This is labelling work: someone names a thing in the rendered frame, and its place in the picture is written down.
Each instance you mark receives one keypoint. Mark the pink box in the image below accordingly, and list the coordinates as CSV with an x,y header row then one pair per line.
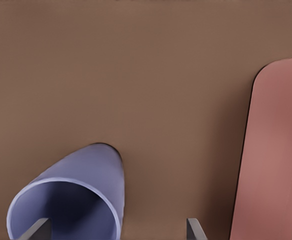
x,y
273,150

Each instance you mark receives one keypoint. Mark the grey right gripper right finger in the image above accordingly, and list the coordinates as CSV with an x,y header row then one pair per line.
x,y
194,229

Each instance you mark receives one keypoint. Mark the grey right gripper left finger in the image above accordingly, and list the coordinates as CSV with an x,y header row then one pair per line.
x,y
39,228

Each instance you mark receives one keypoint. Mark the lavender blue cup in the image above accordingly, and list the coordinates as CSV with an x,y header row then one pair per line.
x,y
91,175

